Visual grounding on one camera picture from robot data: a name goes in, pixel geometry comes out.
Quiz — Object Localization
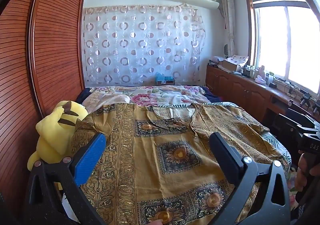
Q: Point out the floral pink quilt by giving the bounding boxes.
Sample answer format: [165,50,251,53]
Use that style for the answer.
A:
[82,85,210,113]

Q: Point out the cardboard box on cabinet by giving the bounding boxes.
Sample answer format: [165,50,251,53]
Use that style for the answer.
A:
[221,55,249,72]

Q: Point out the wooden louvered wardrobe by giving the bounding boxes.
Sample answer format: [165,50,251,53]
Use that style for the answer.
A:
[1,0,84,217]

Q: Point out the person's right hand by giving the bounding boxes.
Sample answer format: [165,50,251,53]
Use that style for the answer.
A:
[295,150,320,191]

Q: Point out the blue toy at bed head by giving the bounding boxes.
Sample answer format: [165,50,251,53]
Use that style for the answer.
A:
[155,72,175,86]

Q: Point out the wooden side cabinet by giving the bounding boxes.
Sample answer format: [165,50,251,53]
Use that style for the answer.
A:
[206,65,292,127]

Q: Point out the yellow Pikachu plush toy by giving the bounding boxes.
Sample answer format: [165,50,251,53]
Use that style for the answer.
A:
[27,101,88,170]

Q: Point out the window with wooden frame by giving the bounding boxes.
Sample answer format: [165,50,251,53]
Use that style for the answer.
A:
[246,0,319,97]

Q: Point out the white circle-pattern sheer curtain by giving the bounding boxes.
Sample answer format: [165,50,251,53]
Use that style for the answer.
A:
[82,5,206,87]

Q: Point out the navy blue blanket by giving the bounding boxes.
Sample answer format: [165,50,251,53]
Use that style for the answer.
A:
[75,88,92,104]

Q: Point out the mustard paisley print garment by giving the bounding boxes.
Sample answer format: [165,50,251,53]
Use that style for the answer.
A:
[71,103,290,224]

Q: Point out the bundled white window curtain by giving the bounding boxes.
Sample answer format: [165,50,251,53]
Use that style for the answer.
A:
[222,0,236,57]

